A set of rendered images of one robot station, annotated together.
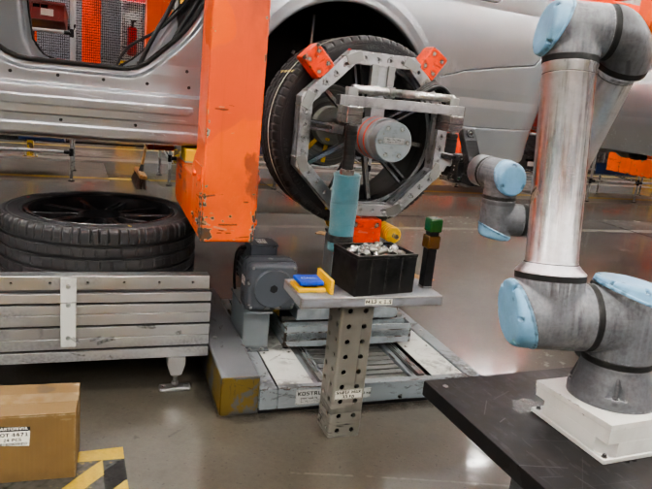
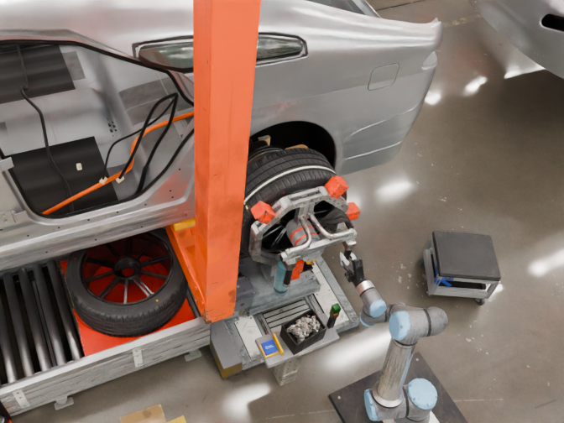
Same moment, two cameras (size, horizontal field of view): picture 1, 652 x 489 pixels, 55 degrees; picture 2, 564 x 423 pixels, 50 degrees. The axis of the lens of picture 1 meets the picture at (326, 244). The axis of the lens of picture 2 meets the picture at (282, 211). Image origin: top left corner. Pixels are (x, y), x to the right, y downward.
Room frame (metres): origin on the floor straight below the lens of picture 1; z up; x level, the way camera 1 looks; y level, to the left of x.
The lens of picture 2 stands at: (0.22, 0.39, 3.38)
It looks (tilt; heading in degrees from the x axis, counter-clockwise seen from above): 50 degrees down; 348
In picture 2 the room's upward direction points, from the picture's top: 9 degrees clockwise
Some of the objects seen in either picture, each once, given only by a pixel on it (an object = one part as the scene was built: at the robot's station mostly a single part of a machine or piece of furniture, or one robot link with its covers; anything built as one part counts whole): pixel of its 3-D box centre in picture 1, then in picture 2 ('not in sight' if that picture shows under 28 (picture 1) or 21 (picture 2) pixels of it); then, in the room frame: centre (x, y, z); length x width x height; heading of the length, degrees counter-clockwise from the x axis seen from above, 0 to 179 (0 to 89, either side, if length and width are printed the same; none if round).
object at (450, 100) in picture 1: (421, 85); (331, 219); (2.08, -0.25, 1.03); 0.19 x 0.18 x 0.11; 21
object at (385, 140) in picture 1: (379, 139); (304, 238); (2.10, -0.14, 0.85); 0.21 x 0.14 x 0.14; 21
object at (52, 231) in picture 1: (101, 239); (128, 276); (2.17, 0.80, 0.39); 0.66 x 0.66 x 0.24
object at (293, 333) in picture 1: (333, 316); (273, 277); (2.32, -0.06, 0.13); 0.50 x 0.36 x 0.10; 111
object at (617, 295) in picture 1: (620, 316); (417, 399); (1.33, -0.66, 0.57); 0.17 x 0.15 x 0.18; 94
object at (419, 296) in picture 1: (363, 292); (297, 339); (1.73, -0.12, 0.44); 0.43 x 0.17 x 0.03; 111
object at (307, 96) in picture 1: (372, 136); (298, 228); (2.16, -0.12, 0.85); 0.54 x 0.07 x 0.54; 111
